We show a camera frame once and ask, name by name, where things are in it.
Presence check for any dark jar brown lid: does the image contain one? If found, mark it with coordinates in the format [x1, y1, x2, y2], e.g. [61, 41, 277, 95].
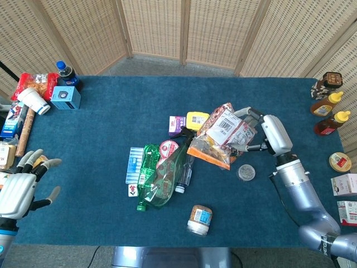
[311, 71, 344, 101]

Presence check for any purple small box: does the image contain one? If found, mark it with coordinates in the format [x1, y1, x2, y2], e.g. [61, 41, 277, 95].
[168, 116, 187, 137]

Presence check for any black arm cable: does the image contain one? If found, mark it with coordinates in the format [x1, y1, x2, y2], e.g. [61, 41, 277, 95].
[268, 172, 301, 227]

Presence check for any beige wrapped food package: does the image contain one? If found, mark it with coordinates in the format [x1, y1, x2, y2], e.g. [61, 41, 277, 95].
[0, 141, 17, 171]

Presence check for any blue toothpaste box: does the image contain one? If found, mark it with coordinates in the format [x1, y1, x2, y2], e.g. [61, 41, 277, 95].
[0, 100, 29, 140]

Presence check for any yellow plastic box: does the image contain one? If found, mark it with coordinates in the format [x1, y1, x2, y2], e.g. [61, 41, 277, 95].
[185, 111, 211, 131]

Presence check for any dark cola bottle blue cap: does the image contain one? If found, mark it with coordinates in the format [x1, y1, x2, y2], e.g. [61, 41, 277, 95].
[55, 60, 82, 90]

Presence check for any blue table cloth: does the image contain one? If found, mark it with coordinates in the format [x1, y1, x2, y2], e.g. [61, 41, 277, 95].
[12, 75, 357, 248]

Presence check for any round wooden disc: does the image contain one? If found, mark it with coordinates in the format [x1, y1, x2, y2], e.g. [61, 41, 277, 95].
[32, 155, 50, 169]

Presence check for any white paper cup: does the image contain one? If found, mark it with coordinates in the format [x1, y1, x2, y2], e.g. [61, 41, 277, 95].
[17, 87, 52, 116]

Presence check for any light blue flat pack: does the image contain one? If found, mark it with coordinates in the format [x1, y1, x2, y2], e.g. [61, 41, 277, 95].
[125, 147, 146, 185]

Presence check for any amber honey squeeze bottle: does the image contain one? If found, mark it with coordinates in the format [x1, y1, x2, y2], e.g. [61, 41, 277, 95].
[310, 91, 345, 117]

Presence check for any round clear lidded container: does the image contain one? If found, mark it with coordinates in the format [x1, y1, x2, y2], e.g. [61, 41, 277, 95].
[237, 164, 256, 182]

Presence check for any green transparent spray bottle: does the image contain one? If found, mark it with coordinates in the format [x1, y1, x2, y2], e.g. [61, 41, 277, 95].
[145, 126, 199, 208]

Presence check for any green plastic bottle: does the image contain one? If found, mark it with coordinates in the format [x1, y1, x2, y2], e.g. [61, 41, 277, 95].
[136, 143, 162, 212]

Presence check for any white pink box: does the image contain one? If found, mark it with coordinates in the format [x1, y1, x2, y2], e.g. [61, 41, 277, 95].
[330, 173, 357, 197]

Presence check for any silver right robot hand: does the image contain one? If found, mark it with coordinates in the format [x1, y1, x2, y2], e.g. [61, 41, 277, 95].
[233, 107, 294, 157]

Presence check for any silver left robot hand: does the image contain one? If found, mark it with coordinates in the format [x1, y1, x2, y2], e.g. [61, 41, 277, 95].
[0, 149, 62, 220]

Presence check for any red snack bag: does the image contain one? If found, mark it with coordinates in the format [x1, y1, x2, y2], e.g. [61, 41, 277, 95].
[11, 72, 60, 102]

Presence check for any white red box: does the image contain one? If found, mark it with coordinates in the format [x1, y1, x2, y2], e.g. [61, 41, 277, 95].
[336, 200, 357, 227]

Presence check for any brown wooden rolling pin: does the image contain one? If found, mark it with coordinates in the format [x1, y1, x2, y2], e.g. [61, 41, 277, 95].
[15, 108, 36, 158]

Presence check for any transparent bag of snacks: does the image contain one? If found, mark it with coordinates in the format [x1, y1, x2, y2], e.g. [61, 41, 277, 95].
[186, 102, 258, 171]

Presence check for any woven bamboo folding screen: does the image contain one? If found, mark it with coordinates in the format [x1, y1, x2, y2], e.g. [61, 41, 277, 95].
[0, 0, 357, 154]

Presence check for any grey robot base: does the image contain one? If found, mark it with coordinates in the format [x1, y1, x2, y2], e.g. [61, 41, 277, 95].
[110, 246, 233, 268]

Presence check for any dark red honey squeeze bottle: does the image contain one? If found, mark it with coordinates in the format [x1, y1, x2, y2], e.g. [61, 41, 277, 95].
[314, 111, 351, 137]

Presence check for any light blue speaker box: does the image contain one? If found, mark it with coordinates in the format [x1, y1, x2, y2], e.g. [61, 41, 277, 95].
[50, 85, 82, 111]

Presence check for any round yellow red tin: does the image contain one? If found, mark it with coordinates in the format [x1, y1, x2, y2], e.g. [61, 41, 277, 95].
[329, 152, 353, 173]

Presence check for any black floor cable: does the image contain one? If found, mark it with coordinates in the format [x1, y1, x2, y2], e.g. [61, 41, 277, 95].
[88, 246, 102, 268]

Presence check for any white lidded jar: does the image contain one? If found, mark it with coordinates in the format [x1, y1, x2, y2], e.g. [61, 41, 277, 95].
[186, 204, 214, 237]

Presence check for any clear water bottle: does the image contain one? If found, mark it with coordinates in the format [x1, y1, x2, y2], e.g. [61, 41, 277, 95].
[175, 153, 195, 194]

